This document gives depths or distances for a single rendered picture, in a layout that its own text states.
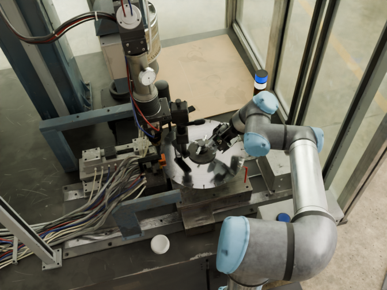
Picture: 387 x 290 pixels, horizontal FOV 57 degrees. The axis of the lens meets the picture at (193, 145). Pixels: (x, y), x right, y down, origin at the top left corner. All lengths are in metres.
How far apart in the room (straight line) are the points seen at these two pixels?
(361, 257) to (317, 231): 1.59
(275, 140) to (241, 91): 0.88
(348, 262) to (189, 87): 1.34
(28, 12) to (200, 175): 0.87
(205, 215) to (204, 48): 1.10
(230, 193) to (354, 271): 1.11
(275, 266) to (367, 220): 1.76
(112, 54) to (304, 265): 0.72
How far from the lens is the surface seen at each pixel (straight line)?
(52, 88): 1.68
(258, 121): 1.05
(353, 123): 1.17
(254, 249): 0.72
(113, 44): 1.02
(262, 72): 1.37
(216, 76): 1.96
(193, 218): 1.38
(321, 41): 1.33
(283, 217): 1.30
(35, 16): 1.52
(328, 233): 0.78
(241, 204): 1.47
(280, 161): 1.43
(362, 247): 2.37
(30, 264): 1.54
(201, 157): 1.35
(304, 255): 0.74
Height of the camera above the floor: 2.06
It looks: 53 degrees down
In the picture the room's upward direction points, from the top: 5 degrees counter-clockwise
